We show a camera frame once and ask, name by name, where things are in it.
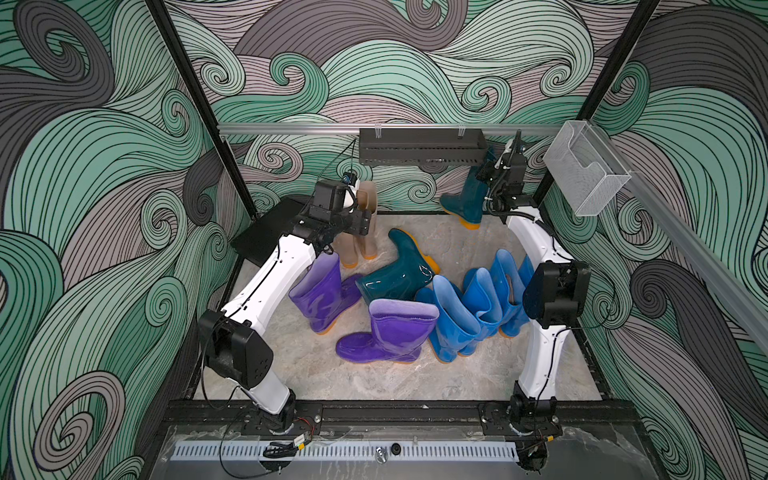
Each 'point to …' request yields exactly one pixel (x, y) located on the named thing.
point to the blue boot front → (478, 288)
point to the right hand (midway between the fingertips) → (481, 157)
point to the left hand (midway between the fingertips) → (355, 207)
